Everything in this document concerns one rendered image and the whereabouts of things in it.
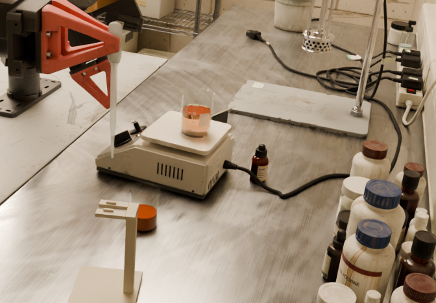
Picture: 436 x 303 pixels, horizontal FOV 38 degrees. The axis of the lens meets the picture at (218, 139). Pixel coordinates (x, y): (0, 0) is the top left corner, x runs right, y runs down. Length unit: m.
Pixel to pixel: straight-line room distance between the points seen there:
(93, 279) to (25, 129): 0.48
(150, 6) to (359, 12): 1.08
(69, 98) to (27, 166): 0.31
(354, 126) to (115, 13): 0.58
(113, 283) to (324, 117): 0.70
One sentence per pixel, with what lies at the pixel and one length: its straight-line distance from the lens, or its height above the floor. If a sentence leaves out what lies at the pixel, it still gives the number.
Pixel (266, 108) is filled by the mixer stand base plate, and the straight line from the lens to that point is 1.37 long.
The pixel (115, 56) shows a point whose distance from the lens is 0.66.
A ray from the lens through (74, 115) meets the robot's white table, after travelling 1.29.
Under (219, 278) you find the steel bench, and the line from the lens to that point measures 0.85.
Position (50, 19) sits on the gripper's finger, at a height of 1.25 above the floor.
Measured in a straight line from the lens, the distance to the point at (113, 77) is 0.67.
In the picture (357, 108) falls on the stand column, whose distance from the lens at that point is 1.40.
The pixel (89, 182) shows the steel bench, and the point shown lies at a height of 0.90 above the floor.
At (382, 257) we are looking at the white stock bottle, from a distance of 0.79.
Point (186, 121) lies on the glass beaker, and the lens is 1.00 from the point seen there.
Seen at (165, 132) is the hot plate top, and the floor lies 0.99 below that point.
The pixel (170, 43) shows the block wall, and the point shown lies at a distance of 3.67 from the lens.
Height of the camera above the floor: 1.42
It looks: 25 degrees down
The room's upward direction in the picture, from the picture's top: 6 degrees clockwise
